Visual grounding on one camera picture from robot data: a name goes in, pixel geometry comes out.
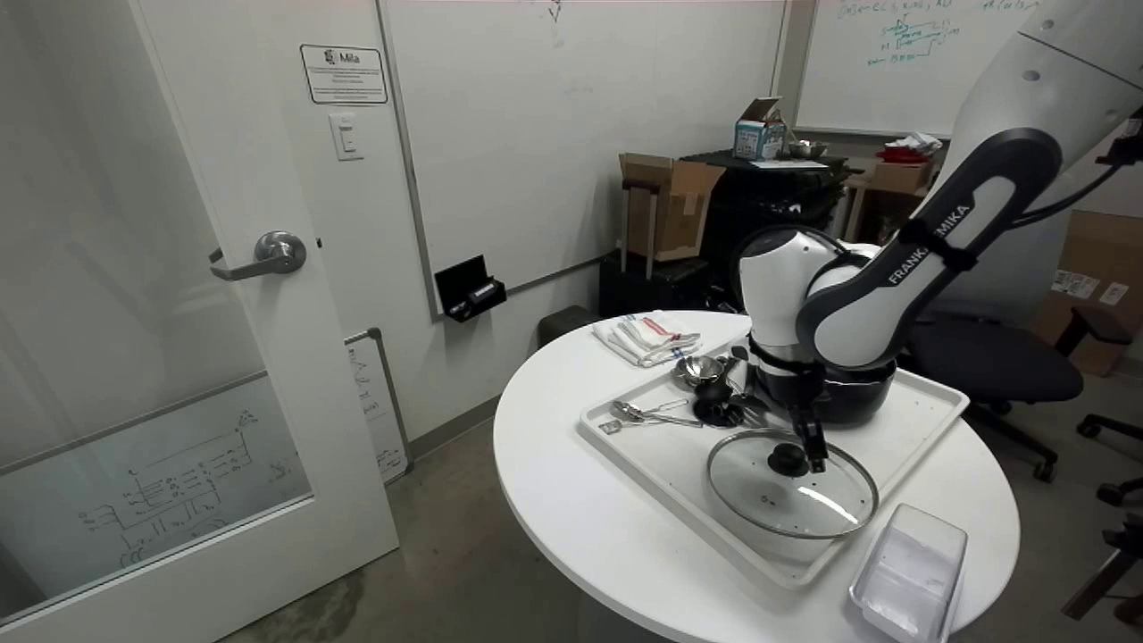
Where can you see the black pot with steel rim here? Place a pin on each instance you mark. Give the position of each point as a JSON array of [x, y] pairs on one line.
[[862, 404]]

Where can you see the wall whiteboard with blue writing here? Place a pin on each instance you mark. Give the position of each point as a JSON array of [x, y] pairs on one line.
[[880, 72]]

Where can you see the steel spoon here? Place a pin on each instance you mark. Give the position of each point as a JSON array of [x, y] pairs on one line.
[[630, 411]]

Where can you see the small leaning whiteboard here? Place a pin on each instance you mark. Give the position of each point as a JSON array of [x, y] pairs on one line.
[[376, 404]]

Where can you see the cardboard box with labels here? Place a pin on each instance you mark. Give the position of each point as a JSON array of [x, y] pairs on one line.
[[1100, 255]]

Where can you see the black office chair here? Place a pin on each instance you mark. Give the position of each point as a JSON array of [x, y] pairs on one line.
[[1000, 358]]

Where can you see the white plastic tray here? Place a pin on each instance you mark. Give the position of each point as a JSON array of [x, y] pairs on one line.
[[664, 477]]

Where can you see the glass pot lid black knob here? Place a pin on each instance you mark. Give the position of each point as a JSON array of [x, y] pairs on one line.
[[786, 459]]

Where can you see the black bin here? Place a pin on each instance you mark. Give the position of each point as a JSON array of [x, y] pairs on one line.
[[563, 323]]

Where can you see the small steel cup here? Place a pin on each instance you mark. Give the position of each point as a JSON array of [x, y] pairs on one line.
[[698, 365]]

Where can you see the white cloth red blue stripes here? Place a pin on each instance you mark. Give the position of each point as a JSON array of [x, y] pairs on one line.
[[643, 337]]

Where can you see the black marker tray holder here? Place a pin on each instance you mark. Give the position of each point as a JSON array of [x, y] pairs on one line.
[[465, 288]]

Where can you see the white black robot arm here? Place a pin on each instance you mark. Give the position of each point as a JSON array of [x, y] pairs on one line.
[[1012, 107]]

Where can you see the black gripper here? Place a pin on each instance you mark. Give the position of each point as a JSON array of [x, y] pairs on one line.
[[790, 390]]

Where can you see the wooden desk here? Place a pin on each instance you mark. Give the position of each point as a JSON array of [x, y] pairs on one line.
[[887, 180]]

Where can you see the large wall whiteboard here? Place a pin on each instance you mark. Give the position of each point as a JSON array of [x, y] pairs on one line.
[[571, 143]]

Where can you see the clear plastic container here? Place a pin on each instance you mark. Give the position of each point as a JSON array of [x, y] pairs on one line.
[[911, 572]]

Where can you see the white light switch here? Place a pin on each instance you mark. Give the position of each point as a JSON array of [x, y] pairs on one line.
[[343, 137]]

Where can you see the brown cardboard box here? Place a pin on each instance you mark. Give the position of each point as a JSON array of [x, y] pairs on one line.
[[671, 210]]

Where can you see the black ladle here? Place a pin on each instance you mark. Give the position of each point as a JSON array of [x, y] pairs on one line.
[[717, 408]]

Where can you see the red white item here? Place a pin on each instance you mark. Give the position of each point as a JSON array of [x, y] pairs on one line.
[[915, 143]]

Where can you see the white door with glass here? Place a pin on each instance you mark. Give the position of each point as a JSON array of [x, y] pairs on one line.
[[180, 180]]

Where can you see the small blue box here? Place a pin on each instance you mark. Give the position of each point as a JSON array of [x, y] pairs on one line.
[[755, 137]]

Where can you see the black chair base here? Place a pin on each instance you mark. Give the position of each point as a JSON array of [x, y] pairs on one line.
[[1113, 559]]

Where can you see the white wall sign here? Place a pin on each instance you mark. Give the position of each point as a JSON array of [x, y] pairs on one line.
[[343, 72]]

